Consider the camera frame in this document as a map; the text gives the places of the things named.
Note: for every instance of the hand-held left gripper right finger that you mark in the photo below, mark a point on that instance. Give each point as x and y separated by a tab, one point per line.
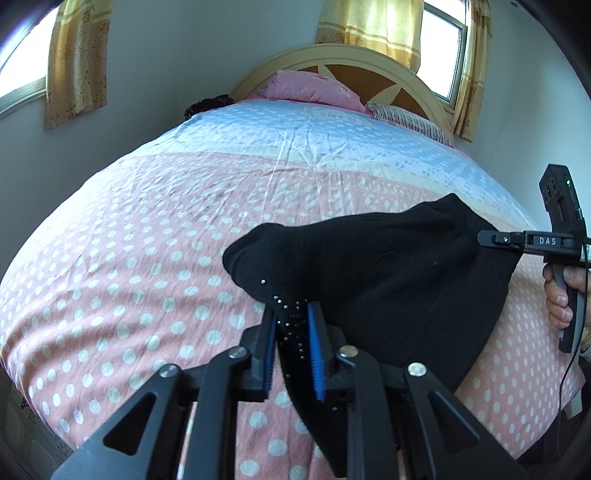
316	360

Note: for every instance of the cream wooden headboard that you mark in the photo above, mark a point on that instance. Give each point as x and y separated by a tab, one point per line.
351	57

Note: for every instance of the black pants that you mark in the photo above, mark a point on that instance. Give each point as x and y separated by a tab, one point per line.
392	277

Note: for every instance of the bed with dotted cover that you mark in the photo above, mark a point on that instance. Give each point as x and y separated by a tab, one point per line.
161	230

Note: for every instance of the yellow curtain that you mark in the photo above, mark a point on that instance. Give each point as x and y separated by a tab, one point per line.
369	27
473	69
78	60

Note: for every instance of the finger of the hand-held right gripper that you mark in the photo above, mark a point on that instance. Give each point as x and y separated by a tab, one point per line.
498	239

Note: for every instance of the pink pillow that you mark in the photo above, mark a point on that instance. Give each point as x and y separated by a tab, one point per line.
309	87

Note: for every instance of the person's right hand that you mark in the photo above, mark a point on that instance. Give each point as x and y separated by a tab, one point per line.
556	300

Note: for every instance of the window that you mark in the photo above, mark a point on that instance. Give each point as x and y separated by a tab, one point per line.
23	60
443	50

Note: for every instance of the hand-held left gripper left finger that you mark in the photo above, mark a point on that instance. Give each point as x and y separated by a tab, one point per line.
268	360

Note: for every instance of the striped pillow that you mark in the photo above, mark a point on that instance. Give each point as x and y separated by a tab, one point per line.
411	121

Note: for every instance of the person's dark clothing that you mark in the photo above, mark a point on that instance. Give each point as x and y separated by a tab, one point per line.
554	438

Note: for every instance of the black object beside bed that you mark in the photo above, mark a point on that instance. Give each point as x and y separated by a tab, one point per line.
205	107

